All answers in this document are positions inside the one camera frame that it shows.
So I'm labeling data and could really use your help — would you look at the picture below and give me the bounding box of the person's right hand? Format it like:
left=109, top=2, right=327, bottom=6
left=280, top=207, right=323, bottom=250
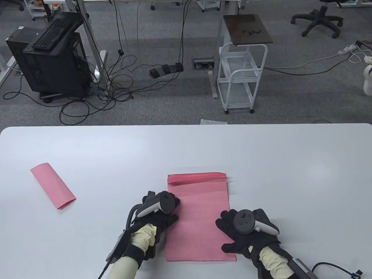
left=216, top=208, right=282, bottom=260

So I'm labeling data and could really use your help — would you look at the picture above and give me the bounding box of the person's left hand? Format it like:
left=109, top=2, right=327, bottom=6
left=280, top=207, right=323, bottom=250
left=132, top=191, right=181, bottom=233

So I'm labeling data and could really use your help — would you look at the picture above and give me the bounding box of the black white controller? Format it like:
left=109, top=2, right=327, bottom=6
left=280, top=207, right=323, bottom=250
left=233, top=209, right=280, bottom=236
left=136, top=191, right=178, bottom=218

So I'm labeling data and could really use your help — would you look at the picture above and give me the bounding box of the pink paper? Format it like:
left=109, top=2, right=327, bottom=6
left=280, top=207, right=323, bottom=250
left=165, top=172, right=237, bottom=262
left=30, top=163, right=77, bottom=210

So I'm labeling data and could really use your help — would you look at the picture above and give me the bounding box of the person's left forearm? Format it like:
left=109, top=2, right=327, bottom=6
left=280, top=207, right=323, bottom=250
left=106, top=223, right=158, bottom=279

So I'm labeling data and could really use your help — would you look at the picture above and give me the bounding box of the white rolling cart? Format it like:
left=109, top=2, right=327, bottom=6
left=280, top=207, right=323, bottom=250
left=217, top=42, right=268, bottom=114

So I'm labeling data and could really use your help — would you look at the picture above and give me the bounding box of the grey desk leg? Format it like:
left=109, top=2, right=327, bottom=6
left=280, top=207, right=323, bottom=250
left=208, top=0, right=230, bottom=99

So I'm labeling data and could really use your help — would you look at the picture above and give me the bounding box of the black foot pedal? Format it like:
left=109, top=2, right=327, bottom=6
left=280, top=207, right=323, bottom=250
left=149, top=62, right=184, bottom=78

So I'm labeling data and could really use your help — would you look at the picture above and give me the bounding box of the metal floor socket box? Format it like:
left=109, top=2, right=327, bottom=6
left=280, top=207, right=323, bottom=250
left=192, top=58, right=215, bottom=69

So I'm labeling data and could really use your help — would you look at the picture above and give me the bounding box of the white desk leg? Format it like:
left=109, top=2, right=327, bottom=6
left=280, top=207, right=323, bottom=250
left=65, top=0, right=107, bottom=102

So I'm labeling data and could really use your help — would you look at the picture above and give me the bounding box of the black wheeled dolly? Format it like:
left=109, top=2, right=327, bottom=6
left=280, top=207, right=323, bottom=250
left=39, top=92, right=64, bottom=103

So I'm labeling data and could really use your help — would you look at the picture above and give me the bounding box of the black computer tower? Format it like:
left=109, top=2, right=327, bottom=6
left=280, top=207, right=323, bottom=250
left=6, top=28, right=91, bottom=99

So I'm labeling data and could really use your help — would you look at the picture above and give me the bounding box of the dark brown board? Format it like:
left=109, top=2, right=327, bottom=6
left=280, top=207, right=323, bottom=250
left=223, top=14, right=273, bottom=47

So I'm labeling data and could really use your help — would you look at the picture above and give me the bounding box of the black office chair base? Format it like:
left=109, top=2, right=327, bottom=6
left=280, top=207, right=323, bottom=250
left=291, top=0, right=344, bottom=39
left=150, top=0, right=181, bottom=10

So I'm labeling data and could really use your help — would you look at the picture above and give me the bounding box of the black keyboard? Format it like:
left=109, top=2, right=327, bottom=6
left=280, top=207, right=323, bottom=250
left=31, top=18, right=75, bottom=51

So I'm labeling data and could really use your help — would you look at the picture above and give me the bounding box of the white desk foot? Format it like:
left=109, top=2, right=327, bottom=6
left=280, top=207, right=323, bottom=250
left=0, top=46, right=18, bottom=85

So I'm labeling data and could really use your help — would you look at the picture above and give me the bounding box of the white power strip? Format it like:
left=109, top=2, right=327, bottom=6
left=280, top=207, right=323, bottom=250
left=338, top=44, right=358, bottom=56

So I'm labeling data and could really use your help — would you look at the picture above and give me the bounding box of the white storage cart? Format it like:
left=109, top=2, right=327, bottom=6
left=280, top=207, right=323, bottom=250
left=24, top=0, right=51, bottom=21
left=196, top=0, right=221, bottom=12

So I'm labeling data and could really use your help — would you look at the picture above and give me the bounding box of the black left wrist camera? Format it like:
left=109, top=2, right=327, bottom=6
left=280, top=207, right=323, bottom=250
left=144, top=231, right=165, bottom=261

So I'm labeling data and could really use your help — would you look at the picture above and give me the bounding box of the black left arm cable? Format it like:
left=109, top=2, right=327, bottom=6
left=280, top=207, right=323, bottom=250
left=97, top=203, right=143, bottom=279

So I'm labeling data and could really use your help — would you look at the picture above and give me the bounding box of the black left arm strap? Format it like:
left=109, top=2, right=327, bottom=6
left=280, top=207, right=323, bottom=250
left=121, top=243, right=145, bottom=268

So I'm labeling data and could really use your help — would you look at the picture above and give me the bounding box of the black cable with connector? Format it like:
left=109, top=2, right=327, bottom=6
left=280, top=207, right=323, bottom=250
left=311, top=262, right=364, bottom=279

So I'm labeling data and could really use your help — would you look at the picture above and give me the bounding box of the tangle of black cables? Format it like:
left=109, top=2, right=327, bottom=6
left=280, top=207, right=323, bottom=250
left=3, top=49, right=137, bottom=125

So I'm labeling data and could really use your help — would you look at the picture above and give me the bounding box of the long black floor cable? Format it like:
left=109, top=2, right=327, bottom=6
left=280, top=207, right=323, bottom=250
left=263, top=52, right=353, bottom=76

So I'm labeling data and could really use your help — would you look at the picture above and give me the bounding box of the hanging black cable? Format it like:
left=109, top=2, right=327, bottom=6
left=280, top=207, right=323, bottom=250
left=112, top=0, right=125, bottom=56
left=174, top=0, right=194, bottom=66

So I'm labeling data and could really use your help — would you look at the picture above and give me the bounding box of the white cable loop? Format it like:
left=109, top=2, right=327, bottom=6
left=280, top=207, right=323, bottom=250
left=349, top=48, right=372, bottom=63

